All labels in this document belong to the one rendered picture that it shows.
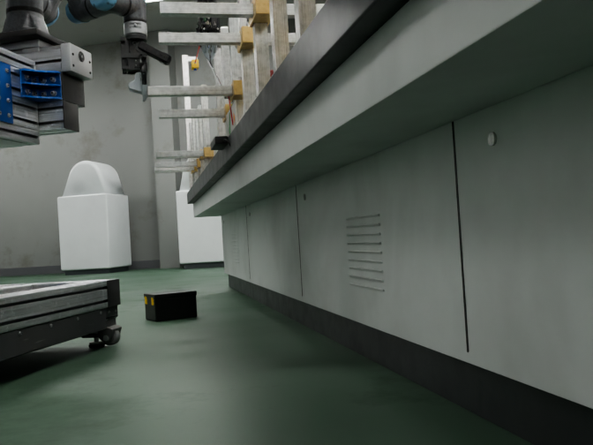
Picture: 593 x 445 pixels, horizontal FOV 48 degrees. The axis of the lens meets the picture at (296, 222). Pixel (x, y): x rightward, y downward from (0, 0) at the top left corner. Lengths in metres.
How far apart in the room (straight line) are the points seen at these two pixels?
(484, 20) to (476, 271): 0.55
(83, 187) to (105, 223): 0.60
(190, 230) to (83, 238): 1.49
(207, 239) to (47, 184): 3.06
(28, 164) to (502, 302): 10.02
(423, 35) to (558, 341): 0.44
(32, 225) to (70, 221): 1.50
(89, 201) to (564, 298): 8.49
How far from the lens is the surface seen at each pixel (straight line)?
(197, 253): 8.62
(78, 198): 9.27
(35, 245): 10.70
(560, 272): 0.94
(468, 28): 0.72
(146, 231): 9.82
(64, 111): 2.25
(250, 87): 2.07
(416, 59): 0.84
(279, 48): 1.59
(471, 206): 1.14
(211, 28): 2.45
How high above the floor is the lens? 0.34
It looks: 1 degrees up
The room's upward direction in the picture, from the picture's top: 4 degrees counter-clockwise
